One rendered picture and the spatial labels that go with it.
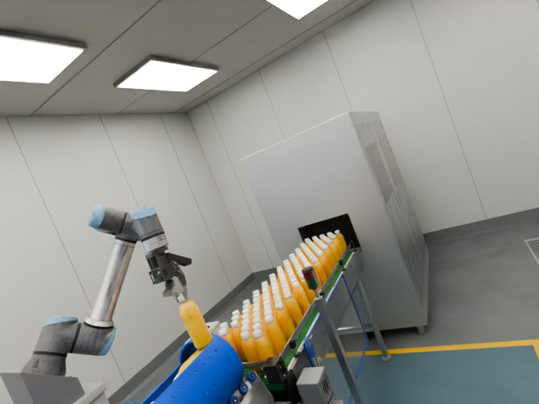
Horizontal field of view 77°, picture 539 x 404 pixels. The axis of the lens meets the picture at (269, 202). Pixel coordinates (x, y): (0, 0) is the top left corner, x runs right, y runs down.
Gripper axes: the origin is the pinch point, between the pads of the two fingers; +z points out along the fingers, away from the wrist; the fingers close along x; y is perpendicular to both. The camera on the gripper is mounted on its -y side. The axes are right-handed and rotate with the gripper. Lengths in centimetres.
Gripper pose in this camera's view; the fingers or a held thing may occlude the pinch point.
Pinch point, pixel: (182, 296)
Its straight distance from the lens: 137.4
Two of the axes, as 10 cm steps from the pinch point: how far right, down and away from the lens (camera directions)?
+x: 7.8, -3.5, -5.2
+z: 3.9, 9.2, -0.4
